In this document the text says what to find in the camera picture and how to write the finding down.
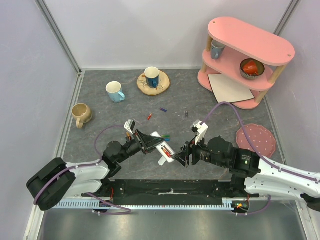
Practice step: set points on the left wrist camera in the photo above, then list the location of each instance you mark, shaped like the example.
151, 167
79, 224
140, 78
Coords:
129, 126

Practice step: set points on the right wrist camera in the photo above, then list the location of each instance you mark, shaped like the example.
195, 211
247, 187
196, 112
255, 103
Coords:
200, 129

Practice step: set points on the grey-blue mug on shelf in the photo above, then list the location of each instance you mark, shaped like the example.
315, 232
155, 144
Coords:
216, 49

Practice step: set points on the dark blue mug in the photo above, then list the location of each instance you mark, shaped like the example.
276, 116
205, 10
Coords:
152, 75

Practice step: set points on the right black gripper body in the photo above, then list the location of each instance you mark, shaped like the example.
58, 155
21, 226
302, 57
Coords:
188, 154

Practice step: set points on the white square plate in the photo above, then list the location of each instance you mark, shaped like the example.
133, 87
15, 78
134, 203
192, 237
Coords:
227, 90

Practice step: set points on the red cup in bowl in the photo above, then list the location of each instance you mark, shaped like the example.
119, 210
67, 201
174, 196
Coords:
250, 68

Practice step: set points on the white battery cover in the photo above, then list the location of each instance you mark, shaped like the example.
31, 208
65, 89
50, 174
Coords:
162, 161

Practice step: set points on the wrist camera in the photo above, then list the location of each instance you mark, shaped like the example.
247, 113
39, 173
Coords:
129, 126
200, 129

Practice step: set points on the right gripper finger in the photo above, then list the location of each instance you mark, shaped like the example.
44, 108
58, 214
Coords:
186, 148
182, 158

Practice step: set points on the dark patterned bowl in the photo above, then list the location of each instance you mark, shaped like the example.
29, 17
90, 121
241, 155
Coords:
261, 69

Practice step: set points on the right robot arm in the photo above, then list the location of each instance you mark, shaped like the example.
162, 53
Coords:
253, 174

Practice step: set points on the light blue mug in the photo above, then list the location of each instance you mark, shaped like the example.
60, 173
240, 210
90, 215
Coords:
115, 92

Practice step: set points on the pink dotted plate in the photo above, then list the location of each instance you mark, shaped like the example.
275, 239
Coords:
263, 140

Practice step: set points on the pink three-tier shelf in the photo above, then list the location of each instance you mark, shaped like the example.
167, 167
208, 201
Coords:
248, 55

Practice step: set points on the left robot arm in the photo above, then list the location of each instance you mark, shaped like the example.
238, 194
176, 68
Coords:
59, 179

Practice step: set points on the beige mug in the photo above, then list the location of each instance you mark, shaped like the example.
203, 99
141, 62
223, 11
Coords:
82, 114

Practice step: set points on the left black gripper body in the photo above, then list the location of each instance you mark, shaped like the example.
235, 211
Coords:
135, 145

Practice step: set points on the beige floral plate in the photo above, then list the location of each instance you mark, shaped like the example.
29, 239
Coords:
164, 84

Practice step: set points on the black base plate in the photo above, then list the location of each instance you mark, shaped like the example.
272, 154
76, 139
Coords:
135, 192

